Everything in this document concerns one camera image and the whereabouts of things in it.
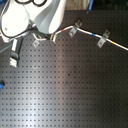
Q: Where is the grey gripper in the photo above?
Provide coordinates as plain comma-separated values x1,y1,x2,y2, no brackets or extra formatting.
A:
10,38,23,67

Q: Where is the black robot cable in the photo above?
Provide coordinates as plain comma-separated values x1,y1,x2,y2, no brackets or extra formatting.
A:
13,0,51,8

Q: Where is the black perforated breadboard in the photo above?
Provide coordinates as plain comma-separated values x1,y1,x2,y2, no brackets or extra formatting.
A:
0,10,128,128

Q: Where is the metal cable clip right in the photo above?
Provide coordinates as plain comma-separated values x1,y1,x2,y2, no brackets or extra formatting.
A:
97,29,110,48

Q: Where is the metal cable clip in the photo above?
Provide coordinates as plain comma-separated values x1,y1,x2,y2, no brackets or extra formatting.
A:
32,39,40,48
69,20,82,37
97,29,110,48

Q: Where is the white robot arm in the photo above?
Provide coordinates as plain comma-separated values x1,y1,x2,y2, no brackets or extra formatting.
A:
0,0,67,67

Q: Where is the metal cable clip middle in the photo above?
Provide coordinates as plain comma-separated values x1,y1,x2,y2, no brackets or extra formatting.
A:
69,20,82,37

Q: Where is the metal cable clip left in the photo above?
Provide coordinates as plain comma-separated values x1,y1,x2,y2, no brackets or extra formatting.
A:
32,39,40,48

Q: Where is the white cable with coloured marks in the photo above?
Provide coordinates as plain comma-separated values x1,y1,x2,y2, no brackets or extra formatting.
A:
37,25,128,52

